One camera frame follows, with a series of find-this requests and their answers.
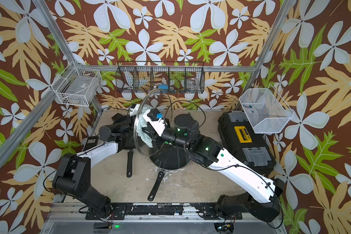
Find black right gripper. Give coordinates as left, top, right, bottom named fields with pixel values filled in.
left=141, top=124, right=196, bottom=153

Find light green fluffy cloth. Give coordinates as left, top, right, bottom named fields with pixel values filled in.
left=136, top=106, right=154, bottom=149

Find black back frying pan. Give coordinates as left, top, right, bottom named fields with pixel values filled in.
left=109, top=115, right=136, bottom=177

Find black frying pan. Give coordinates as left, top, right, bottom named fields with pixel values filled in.
left=148, top=144, right=191, bottom=201
left=109, top=115, right=136, bottom=177

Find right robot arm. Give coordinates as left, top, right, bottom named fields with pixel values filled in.
left=141, top=108, right=283, bottom=223

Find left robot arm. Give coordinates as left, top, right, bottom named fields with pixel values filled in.
left=52, top=116, right=135, bottom=219

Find small black battery box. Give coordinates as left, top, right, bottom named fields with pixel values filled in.
left=111, top=113, right=126, bottom=124

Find black front frying pan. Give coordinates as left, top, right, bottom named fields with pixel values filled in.
left=148, top=144, right=191, bottom=201

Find black power adapter brick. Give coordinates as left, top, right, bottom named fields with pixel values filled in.
left=82, top=136, right=99, bottom=151

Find blue object in basket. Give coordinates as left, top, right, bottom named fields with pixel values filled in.
left=158, top=84, right=169, bottom=91

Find black yellow tool case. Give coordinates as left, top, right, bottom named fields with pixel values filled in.
left=217, top=111, right=276, bottom=177

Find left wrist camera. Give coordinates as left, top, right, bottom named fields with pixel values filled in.
left=129, top=104, right=140, bottom=117

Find aluminium frame post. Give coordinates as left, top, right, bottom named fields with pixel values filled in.
left=32, top=0, right=103, bottom=115

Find black wire basket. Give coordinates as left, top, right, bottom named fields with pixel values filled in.
left=114, top=61, right=205, bottom=94

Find white wire basket left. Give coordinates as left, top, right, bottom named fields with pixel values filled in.
left=51, top=62, right=102, bottom=107

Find white wire basket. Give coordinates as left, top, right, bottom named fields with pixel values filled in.
left=51, top=62, right=102, bottom=107
left=239, top=85, right=294, bottom=134

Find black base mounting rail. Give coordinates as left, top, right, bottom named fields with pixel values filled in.
left=86, top=202, right=242, bottom=221

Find white wire basket right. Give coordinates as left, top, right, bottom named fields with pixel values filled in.
left=239, top=85, right=294, bottom=134

